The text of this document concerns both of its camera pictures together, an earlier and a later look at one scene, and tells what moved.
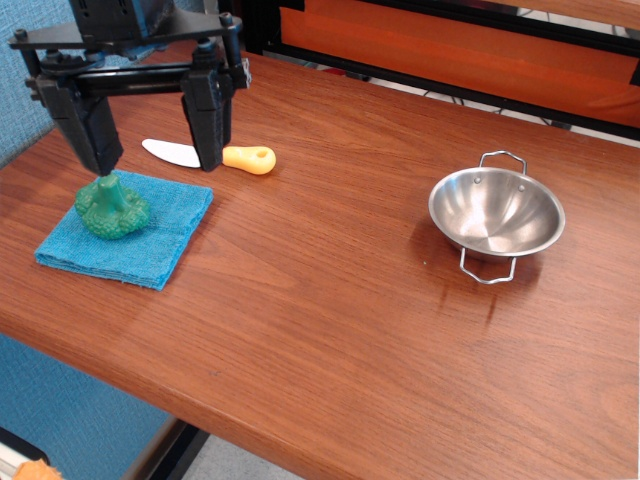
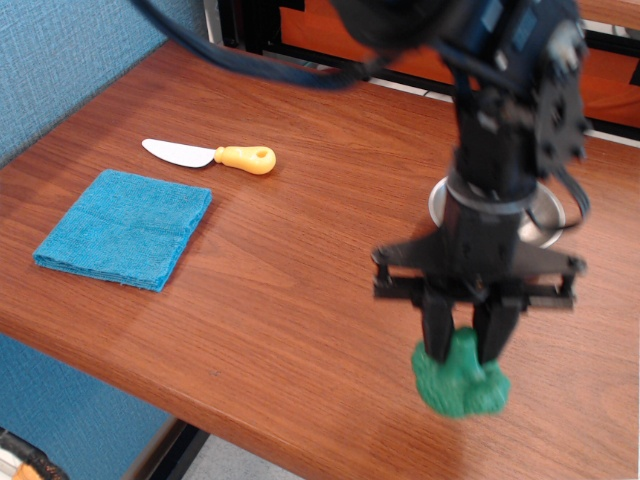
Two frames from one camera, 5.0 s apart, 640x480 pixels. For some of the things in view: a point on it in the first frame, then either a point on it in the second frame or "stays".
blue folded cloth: (145, 256) stays
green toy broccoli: (109, 210) → (460, 384)
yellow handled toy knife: (250, 159) stays
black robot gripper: (132, 48) → (474, 263)
